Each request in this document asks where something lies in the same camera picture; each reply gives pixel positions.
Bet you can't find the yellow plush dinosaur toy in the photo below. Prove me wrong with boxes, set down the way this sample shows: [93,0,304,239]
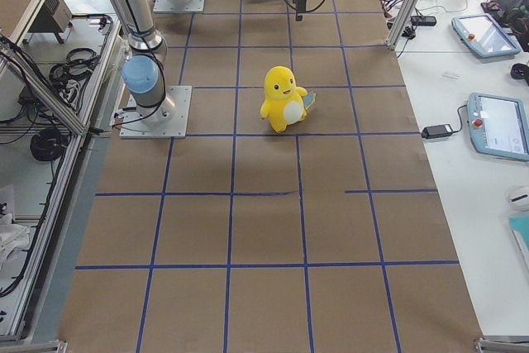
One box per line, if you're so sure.
[260,66,316,133]

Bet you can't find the blue teach pendant far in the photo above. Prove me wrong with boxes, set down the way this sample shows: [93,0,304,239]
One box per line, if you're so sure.
[451,13,522,58]

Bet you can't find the blue teach pendant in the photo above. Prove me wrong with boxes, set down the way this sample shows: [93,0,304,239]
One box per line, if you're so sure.
[451,13,522,58]
[467,93,528,162]

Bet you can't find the black power adapter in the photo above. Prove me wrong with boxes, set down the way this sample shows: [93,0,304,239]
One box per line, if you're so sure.
[421,123,455,140]

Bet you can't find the blue teach pendant near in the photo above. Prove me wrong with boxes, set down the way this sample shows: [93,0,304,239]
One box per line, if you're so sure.
[467,93,528,162]

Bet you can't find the aluminium side frame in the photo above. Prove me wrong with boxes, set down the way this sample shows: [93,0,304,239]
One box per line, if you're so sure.
[1,0,121,342]

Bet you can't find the black coiled cables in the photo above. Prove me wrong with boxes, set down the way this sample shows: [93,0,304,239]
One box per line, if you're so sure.
[29,127,67,163]

